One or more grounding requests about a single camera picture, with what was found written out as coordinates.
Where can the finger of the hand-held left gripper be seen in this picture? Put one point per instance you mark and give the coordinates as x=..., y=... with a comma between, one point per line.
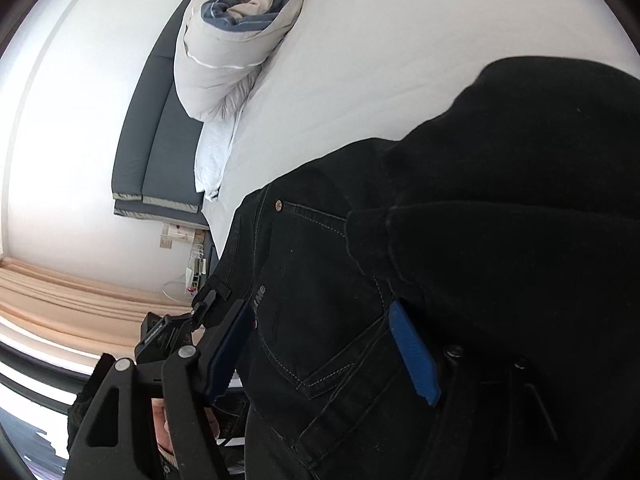
x=207, y=302

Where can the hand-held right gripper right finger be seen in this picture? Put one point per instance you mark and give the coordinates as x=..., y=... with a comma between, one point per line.
x=412, y=350

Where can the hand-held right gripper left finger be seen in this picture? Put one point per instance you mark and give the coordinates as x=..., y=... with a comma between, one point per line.
x=232, y=350

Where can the black pants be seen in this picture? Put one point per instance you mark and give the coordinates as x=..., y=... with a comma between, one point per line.
x=325, y=285

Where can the person's left hand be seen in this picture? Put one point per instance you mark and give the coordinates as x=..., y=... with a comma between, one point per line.
x=162, y=430

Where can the clear round side table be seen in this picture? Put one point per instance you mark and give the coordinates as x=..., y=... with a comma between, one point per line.
x=177, y=291

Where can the beige curtain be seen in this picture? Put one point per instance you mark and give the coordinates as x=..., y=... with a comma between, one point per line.
x=75, y=300

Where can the white pillow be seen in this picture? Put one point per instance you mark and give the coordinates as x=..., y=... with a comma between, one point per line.
x=212, y=155

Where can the grey upholstered headboard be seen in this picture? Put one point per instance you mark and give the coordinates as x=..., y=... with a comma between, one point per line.
x=150, y=160

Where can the folded white duvet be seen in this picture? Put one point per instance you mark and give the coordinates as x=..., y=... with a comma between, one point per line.
x=225, y=50

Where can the white bed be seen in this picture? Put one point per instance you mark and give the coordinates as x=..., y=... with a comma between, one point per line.
x=400, y=35

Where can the white wall socket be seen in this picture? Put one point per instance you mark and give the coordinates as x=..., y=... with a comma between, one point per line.
x=166, y=243

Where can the window frame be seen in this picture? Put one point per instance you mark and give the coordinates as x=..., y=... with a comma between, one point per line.
x=30, y=400

